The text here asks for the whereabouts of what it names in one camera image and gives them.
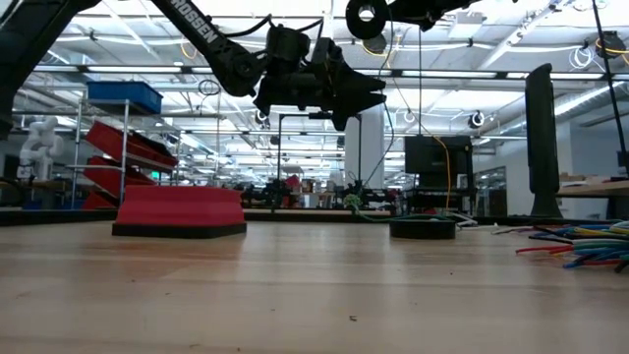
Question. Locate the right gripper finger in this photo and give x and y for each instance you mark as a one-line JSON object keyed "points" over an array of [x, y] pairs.
{"points": [[402, 10]]}

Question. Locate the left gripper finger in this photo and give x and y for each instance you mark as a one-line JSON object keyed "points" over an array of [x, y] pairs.
{"points": [[354, 104], [361, 82]]}

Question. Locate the black plastic spool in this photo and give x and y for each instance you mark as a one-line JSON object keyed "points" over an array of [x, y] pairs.
{"points": [[354, 27]]}

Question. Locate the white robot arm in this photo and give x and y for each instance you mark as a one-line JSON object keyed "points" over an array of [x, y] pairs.
{"points": [[41, 147]]}

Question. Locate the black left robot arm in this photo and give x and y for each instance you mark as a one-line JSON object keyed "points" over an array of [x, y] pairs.
{"points": [[206, 32]]}

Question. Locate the white round pillar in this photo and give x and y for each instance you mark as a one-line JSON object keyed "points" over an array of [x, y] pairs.
{"points": [[371, 147]]}

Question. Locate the black bench robot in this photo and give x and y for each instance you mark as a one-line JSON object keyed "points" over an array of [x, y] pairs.
{"points": [[368, 194], [272, 191]]}

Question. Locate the black monitor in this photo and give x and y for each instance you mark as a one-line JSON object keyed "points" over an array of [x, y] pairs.
{"points": [[432, 155]]}

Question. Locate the red box with black base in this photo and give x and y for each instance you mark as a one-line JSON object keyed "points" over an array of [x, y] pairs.
{"points": [[179, 211]]}

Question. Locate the blue plastic bin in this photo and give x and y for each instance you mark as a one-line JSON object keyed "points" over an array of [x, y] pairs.
{"points": [[125, 93]]}

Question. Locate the metal rack with red bins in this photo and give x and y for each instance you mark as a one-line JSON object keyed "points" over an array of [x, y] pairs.
{"points": [[123, 147]]}

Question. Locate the thin black rod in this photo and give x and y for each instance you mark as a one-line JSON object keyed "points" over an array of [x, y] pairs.
{"points": [[609, 78]]}

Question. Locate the wooden side table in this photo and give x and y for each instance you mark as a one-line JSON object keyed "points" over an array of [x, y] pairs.
{"points": [[594, 189]]}

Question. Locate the black frame stand with camera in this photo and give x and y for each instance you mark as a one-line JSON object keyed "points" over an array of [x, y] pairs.
{"points": [[319, 115]]}

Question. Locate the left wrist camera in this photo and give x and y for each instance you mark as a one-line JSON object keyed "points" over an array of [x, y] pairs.
{"points": [[287, 44]]}

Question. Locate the black upright post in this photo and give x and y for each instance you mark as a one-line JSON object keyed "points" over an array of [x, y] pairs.
{"points": [[542, 142]]}

